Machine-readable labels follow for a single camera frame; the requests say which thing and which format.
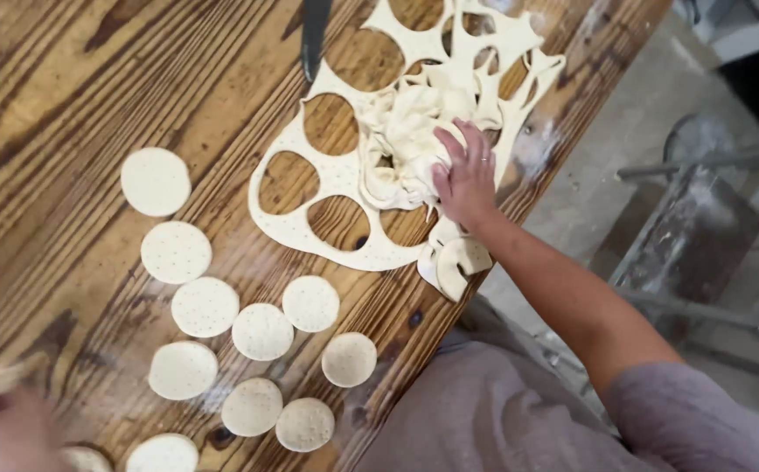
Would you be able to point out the person's right hand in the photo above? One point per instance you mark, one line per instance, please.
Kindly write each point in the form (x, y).
(468, 187)

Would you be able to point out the dough scrap sheet with holes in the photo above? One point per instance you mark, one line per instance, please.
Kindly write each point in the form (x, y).
(347, 183)

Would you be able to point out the floury metal stand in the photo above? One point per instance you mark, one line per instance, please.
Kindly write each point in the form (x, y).
(688, 229)

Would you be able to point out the person's mauve shirt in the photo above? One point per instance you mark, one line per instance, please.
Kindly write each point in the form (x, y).
(484, 419)

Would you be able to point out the group of round dough discs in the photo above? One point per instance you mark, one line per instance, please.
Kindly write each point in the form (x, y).
(204, 307)

